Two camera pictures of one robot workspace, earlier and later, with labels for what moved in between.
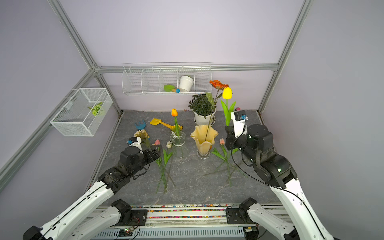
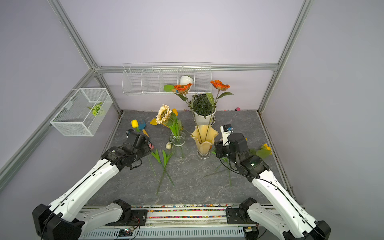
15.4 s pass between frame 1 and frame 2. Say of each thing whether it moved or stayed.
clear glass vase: stayed
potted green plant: stayed
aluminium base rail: stayed
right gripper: moved
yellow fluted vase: stayed
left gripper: moved
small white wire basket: stayed
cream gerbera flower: moved
